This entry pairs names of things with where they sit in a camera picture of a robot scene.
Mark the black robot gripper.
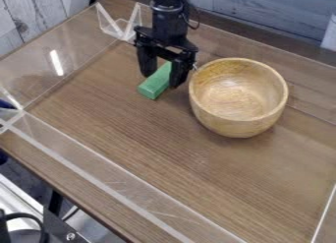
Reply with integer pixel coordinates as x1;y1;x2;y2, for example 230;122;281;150
133;27;198;89

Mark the clear acrylic corner bracket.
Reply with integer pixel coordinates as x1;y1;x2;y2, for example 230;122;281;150
96;3;141;42

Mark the green rectangular block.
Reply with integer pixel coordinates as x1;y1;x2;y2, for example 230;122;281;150
137;62;172;100

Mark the clear acrylic tray wall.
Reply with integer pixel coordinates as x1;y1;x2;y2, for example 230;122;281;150
0;0;336;243

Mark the light wooden bowl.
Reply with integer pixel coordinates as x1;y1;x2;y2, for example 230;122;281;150
189;58;289;138

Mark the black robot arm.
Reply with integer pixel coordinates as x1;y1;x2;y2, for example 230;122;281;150
133;0;200;89

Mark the black metal table bracket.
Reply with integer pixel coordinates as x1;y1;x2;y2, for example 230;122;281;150
42;191;90;243

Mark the black cable loop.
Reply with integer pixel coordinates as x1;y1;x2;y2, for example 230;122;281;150
0;209;49;243

